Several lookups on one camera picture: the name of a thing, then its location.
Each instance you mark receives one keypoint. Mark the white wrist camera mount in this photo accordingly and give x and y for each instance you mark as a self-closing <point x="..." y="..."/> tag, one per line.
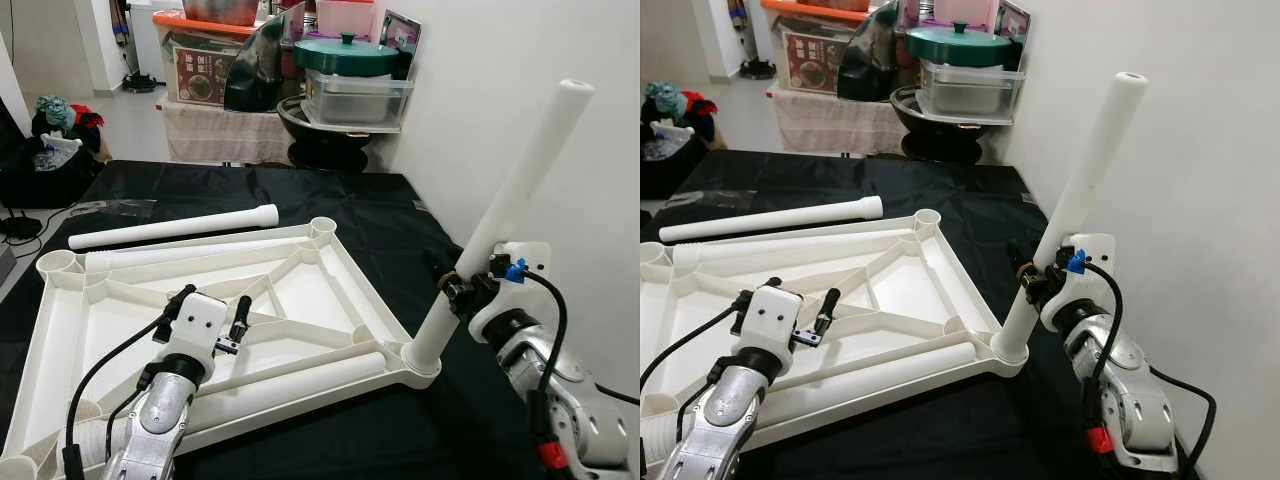
<point x="1100" y="252"/>
<point x="530" y="262"/>
<point x="772" y="315"/>
<point x="195" y="320"/>

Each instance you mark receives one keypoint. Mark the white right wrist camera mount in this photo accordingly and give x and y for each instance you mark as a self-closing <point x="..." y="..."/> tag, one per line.
<point x="1100" y="252"/>
<point x="530" y="262"/>

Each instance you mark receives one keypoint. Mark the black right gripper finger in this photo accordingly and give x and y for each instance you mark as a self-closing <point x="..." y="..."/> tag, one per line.
<point x="442" y="272"/>
<point x="1020" y="262"/>

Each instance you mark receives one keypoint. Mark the beige cloth covered table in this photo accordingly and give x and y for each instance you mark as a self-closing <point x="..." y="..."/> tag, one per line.
<point x="225" y="135"/>
<point x="835" y="125"/>

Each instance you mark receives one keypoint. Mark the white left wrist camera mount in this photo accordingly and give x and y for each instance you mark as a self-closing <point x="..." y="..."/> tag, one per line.
<point x="772" y="315"/>
<point x="195" y="320"/>

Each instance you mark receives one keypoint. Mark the white plastic children table top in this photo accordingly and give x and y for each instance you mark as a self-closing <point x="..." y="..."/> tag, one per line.
<point x="330" y="290"/>
<point x="930" y="285"/>

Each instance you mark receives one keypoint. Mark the shiny black bag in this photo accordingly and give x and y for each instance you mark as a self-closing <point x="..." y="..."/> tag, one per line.
<point x="250" y="80"/>
<point x="865" y="70"/>

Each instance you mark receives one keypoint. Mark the clear plastic storage container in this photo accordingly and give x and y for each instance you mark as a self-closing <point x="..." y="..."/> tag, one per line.
<point x="355" y="100"/>
<point x="968" y="92"/>

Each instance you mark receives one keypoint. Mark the clear plastic bag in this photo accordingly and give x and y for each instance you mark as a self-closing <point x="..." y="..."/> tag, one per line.
<point x="715" y="200"/>
<point x="120" y="208"/>

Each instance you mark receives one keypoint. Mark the green round pot lid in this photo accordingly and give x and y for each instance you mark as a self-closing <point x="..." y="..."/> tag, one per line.
<point x="958" y="47"/>
<point x="345" y="58"/>

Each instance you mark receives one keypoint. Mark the white plastic bag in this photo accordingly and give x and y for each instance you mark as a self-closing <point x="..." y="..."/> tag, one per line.
<point x="58" y="148"/>
<point x="672" y="135"/>

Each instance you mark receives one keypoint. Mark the purple picture box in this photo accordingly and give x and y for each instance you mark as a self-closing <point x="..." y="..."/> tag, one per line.
<point x="400" y="35"/>
<point x="1012" y="25"/>

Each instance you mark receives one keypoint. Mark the black fan base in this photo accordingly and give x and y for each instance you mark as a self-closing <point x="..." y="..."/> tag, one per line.
<point x="140" y="84"/>
<point x="757" y="71"/>

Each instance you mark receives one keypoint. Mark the black wifi router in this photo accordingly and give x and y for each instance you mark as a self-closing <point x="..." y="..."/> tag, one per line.
<point x="20" y="228"/>

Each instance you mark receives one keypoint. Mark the black open suitcase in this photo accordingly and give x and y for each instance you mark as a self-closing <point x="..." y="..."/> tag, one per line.
<point x="50" y="185"/>
<point x="665" y="175"/>

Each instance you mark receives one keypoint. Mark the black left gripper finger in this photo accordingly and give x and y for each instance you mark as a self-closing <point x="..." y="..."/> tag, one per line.
<point x="241" y="315"/>
<point x="755" y="303"/>
<point x="182" y="300"/>
<point x="829" y="310"/>

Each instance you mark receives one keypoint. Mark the black round wok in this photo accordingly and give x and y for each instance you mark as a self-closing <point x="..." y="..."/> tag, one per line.
<point x="325" y="145"/>
<point x="935" y="135"/>

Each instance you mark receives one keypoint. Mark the pink plastic container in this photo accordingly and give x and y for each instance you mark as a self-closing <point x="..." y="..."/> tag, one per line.
<point x="345" y="20"/>
<point x="960" y="12"/>

